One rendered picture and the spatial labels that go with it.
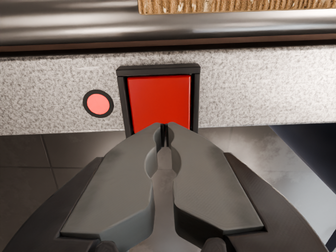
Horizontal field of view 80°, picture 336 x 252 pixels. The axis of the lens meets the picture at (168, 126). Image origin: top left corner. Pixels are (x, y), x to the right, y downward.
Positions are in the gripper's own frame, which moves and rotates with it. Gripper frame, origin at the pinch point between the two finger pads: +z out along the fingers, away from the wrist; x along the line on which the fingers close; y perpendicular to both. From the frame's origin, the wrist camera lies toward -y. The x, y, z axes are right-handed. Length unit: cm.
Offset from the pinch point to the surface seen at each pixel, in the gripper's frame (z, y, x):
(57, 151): 98, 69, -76
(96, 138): 99, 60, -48
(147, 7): 6.2, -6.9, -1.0
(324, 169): 28, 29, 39
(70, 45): 12.2, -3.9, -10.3
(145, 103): 6.8, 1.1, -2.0
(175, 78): 6.9, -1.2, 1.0
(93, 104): 8.1, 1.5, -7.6
